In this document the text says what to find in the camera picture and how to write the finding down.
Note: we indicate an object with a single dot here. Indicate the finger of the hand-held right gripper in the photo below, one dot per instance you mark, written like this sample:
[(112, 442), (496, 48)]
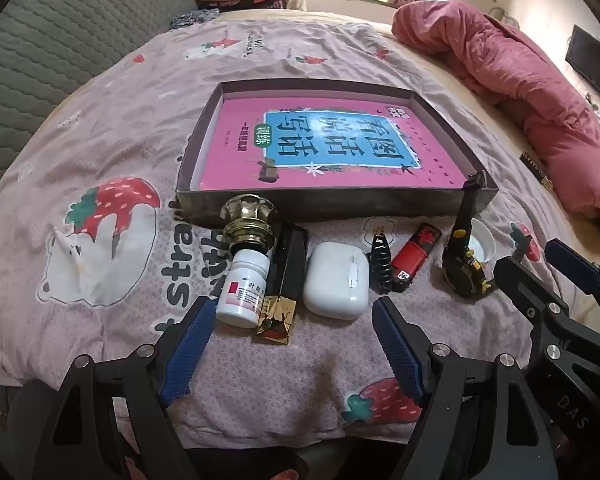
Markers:
[(572, 262), (517, 275)]

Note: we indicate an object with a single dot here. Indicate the black hair clip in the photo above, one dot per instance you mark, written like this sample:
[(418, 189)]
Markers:
[(380, 265)]

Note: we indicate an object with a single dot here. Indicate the pink and blue book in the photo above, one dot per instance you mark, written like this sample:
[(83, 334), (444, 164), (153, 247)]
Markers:
[(240, 160)]

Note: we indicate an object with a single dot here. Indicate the dark floral cloth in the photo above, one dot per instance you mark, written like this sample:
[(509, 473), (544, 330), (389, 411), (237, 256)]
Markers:
[(192, 20)]

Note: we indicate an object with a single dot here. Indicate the white earbuds case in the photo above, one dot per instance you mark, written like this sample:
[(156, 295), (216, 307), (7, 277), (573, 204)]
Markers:
[(330, 280)]

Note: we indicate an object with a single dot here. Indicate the white pill bottle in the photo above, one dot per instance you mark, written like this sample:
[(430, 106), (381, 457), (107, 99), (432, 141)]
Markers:
[(240, 295)]

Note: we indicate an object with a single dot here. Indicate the pink quilt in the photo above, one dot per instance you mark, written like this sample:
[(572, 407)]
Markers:
[(480, 50)]

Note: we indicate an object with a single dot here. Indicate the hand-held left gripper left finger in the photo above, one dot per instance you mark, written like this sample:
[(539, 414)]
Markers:
[(190, 350)]

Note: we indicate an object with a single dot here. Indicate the white metal frame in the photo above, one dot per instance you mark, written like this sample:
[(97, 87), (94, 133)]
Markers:
[(502, 17)]

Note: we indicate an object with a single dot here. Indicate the black wall television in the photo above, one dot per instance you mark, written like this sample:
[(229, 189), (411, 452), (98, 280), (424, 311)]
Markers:
[(592, 65)]

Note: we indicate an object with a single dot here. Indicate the brown cardboard tray box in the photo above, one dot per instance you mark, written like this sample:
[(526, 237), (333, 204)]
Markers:
[(330, 205)]

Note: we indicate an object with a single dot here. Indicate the black gold lipstick box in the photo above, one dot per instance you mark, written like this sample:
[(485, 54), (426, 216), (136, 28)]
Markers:
[(287, 270)]

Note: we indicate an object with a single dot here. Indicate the grey quilted headboard cover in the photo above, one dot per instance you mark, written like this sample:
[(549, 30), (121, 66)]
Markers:
[(55, 35)]

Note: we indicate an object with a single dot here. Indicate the brass door knob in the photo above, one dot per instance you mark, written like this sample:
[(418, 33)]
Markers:
[(250, 220)]

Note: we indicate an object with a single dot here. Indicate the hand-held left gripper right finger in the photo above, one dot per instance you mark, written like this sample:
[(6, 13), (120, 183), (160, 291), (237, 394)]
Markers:
[(397, 355)]

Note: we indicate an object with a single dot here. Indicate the black and yellow wristwatch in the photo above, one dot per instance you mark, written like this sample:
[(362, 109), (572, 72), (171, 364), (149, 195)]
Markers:
[(462, 265)]

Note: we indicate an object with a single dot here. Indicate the white plastic lid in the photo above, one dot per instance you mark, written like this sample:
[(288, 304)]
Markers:
[(482, 245)]

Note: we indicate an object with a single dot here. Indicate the red lighter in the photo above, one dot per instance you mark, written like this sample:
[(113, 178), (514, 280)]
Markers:
[(412, 257)]

